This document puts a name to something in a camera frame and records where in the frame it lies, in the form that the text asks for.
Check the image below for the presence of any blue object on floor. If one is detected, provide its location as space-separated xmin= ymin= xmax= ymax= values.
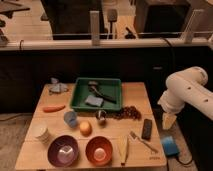
xmin=161 ymin=136 xmax=179 ymax=156

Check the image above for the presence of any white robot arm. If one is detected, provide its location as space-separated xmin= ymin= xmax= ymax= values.
xmin=157 ymin=66 xmax=213 ymax=130

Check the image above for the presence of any blue cup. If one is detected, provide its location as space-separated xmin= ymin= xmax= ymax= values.
xmin=64 ymin=111 xmax=78 ymax=128

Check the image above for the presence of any white paper cup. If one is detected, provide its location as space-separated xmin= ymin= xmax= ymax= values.
xmin=32 ymin=123 xmax=51 ymax=143

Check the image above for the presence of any yellow orange fruit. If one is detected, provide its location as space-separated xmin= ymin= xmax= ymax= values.
xmin=79 ymin=121 xmax=92 ymax=136

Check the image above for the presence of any blue grey crumpled cloth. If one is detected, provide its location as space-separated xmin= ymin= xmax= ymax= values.
xmin=49 ymin=78 xmax=68 ymax=94

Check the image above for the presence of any orange bowl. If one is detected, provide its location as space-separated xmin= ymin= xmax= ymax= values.
xmin=85 ymin=136 xmax=113 ymax=166

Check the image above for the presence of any small metal cup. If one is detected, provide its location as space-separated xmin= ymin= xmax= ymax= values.
xmin=95 ymin=110 xmax=106 ymax=125

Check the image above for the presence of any dark brush in tray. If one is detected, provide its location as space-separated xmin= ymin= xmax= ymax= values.
xmin=88 ymin=81 xmax=116 ymax=103

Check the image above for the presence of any green plastic tray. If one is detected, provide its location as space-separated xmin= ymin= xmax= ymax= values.
xmin=70 ymin=77 xmax=122 ymax=112

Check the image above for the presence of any black eraser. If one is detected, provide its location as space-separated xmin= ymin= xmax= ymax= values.
xmin=142 ymin=119 xmax=152 ymax=140

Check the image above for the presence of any dark grape bunch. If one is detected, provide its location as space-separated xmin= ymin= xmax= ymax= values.
xmin=114 ymin=106 xmax=142 ymax=120

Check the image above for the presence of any purple bowl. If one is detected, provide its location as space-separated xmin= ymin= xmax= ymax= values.
xmin=47 ymin=135 xmax=79 ymax=167

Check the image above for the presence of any yellow banana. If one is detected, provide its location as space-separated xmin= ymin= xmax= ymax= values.
xmin=117 ymin=136 xmax=128 ymax=166

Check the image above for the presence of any metal fork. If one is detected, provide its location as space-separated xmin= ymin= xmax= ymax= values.
xmin=130 ymin=131 xmax=158 ymax=154

